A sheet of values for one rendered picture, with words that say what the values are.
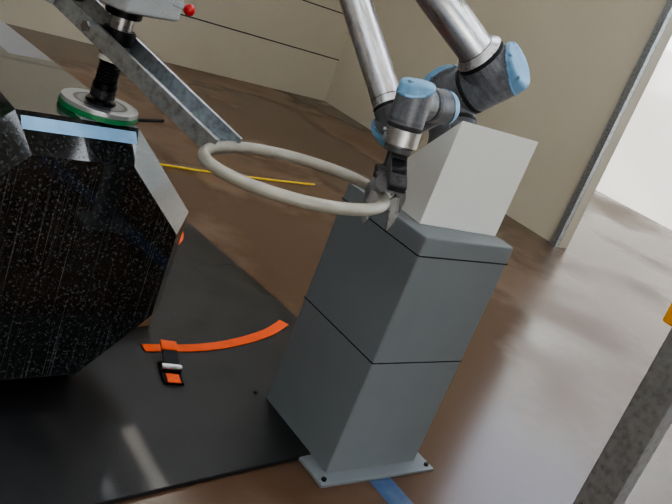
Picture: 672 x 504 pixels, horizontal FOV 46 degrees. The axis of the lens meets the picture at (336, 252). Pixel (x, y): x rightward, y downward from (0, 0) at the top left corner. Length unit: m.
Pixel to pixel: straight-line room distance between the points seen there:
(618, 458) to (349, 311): 0.94
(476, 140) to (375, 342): 0.66
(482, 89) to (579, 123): 4.50
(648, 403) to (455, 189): 0.86
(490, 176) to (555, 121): 4.61
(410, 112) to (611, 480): 0.98
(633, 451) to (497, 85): 1.10
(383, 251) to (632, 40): 4.71
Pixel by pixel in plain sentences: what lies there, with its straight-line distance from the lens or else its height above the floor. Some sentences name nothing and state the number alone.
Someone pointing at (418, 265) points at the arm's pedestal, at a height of 0.76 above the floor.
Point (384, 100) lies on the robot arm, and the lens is 2.12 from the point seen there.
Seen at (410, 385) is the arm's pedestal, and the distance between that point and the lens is 2.56.
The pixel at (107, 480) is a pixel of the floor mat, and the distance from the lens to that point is 2.28.
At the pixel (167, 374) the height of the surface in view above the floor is 0.03.
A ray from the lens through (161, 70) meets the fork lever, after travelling 2.26.
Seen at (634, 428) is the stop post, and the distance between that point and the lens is 1.93.
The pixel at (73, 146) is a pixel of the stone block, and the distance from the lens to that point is 2.17.
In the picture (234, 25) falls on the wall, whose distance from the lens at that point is 8.50.
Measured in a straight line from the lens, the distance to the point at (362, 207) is 1.81.
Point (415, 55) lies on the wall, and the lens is 8.34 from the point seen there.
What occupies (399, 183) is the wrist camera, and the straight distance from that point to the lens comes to 1.90.
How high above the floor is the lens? 1.44
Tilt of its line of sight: 19 degrees down
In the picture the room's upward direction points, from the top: 21 degrees clockwise
